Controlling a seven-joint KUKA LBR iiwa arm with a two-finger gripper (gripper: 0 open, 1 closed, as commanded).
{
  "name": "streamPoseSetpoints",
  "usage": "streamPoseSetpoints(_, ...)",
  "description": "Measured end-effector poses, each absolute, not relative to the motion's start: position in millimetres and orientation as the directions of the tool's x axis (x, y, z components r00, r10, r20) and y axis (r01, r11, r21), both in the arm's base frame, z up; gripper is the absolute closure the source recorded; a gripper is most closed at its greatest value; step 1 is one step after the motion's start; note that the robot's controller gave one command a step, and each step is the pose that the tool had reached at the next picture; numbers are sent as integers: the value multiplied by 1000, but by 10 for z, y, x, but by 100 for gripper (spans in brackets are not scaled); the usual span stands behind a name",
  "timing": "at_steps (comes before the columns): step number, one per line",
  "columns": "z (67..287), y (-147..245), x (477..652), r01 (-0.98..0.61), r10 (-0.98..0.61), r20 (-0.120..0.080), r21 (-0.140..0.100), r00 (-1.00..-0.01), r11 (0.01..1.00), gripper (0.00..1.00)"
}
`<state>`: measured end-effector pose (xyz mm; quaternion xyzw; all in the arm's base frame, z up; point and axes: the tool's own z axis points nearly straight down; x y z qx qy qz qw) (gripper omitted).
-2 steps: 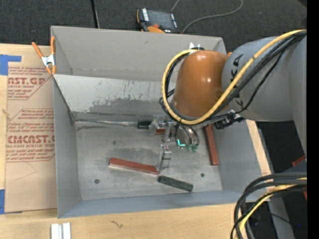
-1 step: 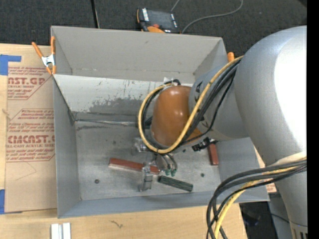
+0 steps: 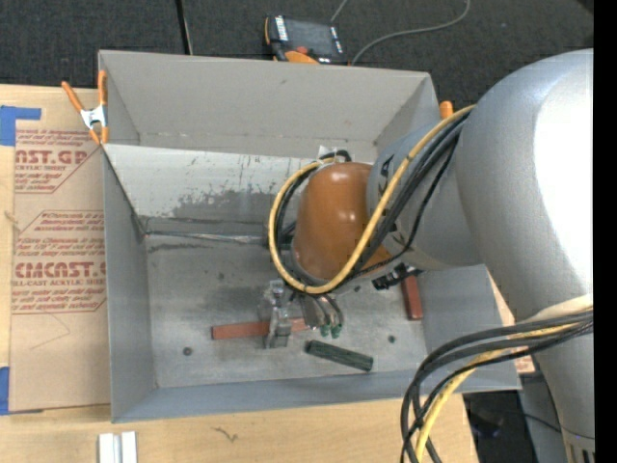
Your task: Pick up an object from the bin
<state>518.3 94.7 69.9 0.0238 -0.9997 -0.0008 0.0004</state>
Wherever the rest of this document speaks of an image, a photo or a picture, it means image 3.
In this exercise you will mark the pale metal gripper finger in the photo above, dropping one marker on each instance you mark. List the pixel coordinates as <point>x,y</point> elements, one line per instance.
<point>276,299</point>
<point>278,335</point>

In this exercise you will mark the long red-brown block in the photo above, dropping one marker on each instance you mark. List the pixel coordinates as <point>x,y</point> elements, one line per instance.
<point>238,331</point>

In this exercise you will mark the dark green flat block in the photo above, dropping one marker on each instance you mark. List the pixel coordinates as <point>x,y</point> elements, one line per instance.
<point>340,355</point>

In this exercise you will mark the grey metal bin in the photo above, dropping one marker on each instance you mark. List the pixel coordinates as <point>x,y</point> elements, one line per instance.
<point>202,278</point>

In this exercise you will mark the short red-brown flat block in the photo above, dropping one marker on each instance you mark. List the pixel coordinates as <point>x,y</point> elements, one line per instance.
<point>413,302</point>

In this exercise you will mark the brown cardboard board, red print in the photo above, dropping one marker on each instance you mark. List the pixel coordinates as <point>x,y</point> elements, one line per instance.
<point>58,258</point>

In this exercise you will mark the black cylinder on white bracket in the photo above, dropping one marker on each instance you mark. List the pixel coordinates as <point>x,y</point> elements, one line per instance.
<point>385,280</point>

